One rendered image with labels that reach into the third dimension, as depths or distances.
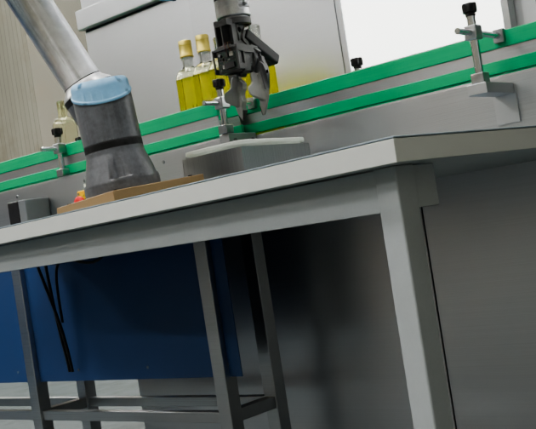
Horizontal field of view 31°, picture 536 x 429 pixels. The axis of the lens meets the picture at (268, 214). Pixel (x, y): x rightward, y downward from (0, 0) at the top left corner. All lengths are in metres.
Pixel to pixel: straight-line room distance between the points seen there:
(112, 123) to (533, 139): 0.81
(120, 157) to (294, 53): 0.70
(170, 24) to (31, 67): 5.51
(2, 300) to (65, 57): 1.08
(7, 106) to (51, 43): 6.55
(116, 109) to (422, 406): 0.87
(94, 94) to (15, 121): 6.61
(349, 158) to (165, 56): 1.51
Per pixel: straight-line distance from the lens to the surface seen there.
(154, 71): 2.81
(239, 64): 2.06
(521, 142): 1.50
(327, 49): 2.37
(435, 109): 1.99
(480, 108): 1.94
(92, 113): 1.91
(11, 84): 8.54
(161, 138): 2.38
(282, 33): 2.46
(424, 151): 1.32
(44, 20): 2.09
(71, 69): 2.07
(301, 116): 2.21
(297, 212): 1.48
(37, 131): 8.20
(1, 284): 2.95
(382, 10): 2.29
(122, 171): 1.88
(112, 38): 2.94
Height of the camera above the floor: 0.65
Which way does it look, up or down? 1 degrees up
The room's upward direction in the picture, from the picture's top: 9 degrees counter-clockwise
